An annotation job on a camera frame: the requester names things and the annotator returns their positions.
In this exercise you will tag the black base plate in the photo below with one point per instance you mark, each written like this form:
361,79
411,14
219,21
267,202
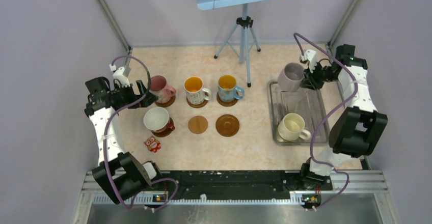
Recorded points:
238,185

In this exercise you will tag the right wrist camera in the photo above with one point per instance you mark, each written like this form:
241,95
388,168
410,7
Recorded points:
309,57

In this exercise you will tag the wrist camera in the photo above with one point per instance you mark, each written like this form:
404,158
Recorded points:
309,57
120,75

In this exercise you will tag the red owl figurine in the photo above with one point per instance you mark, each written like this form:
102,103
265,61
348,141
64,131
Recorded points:
152,144

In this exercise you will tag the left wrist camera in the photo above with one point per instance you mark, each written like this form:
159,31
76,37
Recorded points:
120,75

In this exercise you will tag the dark wooden coaster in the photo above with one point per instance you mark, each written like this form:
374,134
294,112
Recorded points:
168,103
165,133
226,104
227,125
197,105

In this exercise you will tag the blue mug yellow inside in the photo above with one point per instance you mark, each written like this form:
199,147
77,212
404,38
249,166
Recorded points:
228,90

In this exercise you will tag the cream mug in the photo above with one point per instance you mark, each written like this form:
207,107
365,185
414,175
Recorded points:
292,127

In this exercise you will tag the patterned mug yellow inside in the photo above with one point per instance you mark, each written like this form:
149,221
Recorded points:
195,90

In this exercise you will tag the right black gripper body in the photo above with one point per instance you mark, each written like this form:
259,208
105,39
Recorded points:
320,75

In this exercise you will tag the grey cable duct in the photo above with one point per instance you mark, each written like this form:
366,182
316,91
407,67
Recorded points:
148,199

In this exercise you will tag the pink mug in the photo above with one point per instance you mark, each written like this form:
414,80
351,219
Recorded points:
160,88

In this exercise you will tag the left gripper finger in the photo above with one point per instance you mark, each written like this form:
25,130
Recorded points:
148,100
141,88

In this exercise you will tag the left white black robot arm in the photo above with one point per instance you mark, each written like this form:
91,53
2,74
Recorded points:
118,173

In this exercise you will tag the light wooden coaster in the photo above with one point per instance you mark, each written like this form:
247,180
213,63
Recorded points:
198,124

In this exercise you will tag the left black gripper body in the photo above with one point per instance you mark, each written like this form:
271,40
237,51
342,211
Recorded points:
125,96

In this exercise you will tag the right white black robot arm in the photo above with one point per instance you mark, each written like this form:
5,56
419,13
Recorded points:
360,126

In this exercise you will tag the white red mug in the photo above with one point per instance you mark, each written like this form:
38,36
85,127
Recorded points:
158,120

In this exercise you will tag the metal tray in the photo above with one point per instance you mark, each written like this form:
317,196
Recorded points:
305,102

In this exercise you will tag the lilac mug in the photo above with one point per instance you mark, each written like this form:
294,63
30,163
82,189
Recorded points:
291,77

